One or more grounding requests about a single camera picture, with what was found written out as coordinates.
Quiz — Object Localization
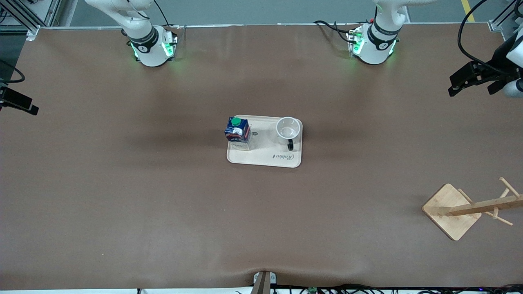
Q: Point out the white smiley cup black handle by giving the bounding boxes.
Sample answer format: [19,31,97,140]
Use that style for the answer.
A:
[276,117,302,151]

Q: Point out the blue milk carton green cap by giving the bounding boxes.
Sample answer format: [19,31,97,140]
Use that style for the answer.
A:
[224,117,251,151]

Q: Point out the wooden cup rack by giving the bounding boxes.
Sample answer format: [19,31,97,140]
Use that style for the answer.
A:
[422,177,523,241]

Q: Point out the cream plastic tray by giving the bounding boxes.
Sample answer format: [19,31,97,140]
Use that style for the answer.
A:
[226,115,303,168]

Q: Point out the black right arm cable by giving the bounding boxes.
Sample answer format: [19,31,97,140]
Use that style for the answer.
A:
[0,60,26,84]

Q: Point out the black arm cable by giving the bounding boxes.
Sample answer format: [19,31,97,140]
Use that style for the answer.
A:
[0,60,26,84]
[457,0,516,76]

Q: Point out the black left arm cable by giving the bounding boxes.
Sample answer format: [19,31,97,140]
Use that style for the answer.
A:
[457,0,516,76]

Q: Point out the aluminium frame profile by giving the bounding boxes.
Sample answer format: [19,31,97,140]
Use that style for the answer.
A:
[488,0,523,33]
[0,0,63,41]

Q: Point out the black base power cable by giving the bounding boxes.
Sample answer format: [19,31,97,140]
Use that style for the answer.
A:
[152,0,181,39]
[313,19,361,44]

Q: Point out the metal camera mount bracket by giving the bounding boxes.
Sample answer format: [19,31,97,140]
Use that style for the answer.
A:
[252,271,277,294]

